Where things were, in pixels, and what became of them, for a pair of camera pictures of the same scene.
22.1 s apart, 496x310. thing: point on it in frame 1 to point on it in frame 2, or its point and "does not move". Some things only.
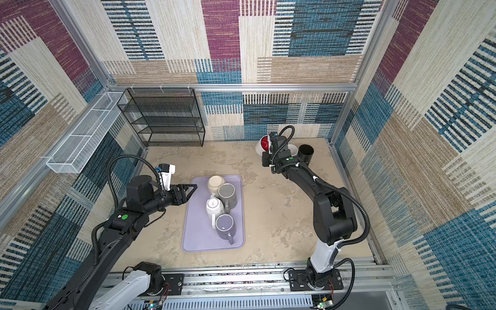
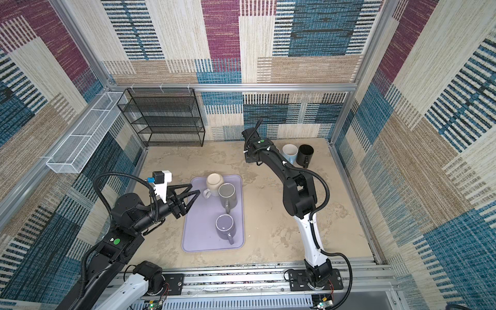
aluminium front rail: x=372 y=287 does not move
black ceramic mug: x=305 y=153 does not move
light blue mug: x=293 y=149 does not move
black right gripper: x=265 y=161 to x=248 y=159
